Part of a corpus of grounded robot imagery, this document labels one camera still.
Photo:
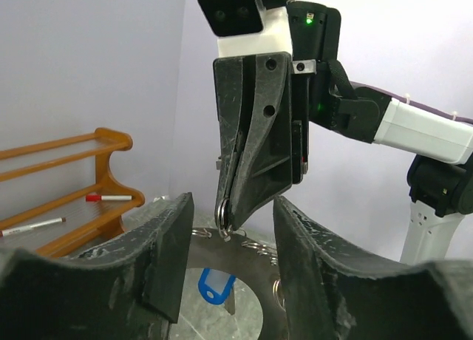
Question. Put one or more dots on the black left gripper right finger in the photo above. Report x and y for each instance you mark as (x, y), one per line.
(334, 289)

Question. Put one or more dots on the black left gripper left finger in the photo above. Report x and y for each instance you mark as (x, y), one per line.
(127, 288)

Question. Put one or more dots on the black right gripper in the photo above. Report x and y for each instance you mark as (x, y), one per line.
(258, 159)

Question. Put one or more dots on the large keyring with small rings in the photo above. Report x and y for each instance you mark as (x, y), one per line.
(255, 311)

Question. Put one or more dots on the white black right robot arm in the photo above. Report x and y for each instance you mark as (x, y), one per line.
(440, 177)

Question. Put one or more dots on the red capped white marker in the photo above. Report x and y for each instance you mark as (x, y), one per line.
(92, 198)

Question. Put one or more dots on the brown wooden shelf rack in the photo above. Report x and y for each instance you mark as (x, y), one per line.
(50, 180)

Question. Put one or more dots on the red capped thin marker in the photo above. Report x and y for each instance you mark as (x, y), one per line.
(25, 228)

